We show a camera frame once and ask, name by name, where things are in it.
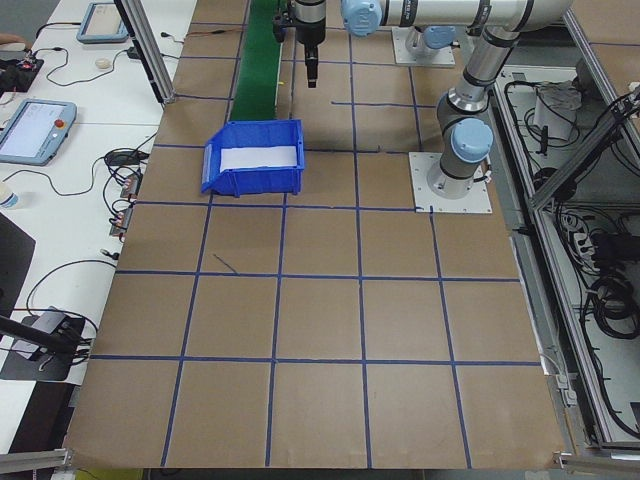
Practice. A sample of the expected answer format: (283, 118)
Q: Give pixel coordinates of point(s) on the black power brick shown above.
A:
(609, 246)

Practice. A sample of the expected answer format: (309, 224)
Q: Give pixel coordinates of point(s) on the black camera stand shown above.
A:
(35, 365)

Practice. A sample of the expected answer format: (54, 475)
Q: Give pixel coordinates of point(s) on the white desk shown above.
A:
(60, 240)

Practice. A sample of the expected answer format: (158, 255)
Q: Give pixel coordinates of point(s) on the green conveyor belt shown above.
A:
(257, 65)

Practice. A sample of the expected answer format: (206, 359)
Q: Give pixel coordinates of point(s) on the aluminium extrusion bar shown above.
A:
(35, 457)

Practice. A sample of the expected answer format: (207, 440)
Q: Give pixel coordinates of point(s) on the white crumpled bag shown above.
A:
(555, 110)

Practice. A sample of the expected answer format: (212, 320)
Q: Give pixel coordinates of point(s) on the grey teach pendant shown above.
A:
(102, 22)
(35, 130)

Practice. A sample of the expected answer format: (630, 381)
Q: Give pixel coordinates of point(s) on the small white round puck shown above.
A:
(103, 63)

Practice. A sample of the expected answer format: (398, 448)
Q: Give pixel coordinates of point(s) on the small adapter board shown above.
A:
(131, 186)
(121, 222)

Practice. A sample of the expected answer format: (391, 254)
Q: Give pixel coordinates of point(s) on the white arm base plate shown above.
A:
(400, 50)
(425, 200)

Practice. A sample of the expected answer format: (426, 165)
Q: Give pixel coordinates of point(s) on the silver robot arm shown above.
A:
(440, 37)
(462, 145)

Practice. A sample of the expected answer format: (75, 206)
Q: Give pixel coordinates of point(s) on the black laptop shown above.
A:
(12, 265)

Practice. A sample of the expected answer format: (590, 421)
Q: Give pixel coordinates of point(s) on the white paper cup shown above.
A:
(9, 196)

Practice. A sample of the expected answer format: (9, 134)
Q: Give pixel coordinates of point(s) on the white power strip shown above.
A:
(582, 240)

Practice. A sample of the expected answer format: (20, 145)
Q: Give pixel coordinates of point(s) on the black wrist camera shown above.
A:
(279, 27)

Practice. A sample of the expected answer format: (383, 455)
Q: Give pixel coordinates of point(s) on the black box with red parts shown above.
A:
(20, 75)

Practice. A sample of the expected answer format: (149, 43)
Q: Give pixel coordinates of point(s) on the aluminium camera post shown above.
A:
(150, 60)

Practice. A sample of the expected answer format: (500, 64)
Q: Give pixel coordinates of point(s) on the metal bar V-shaped frame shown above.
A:
(545, 300)

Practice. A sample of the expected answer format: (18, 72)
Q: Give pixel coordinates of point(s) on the grey hub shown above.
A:
(50, 321)

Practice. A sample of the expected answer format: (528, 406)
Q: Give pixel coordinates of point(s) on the blue plastic bin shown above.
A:
(260, 182)

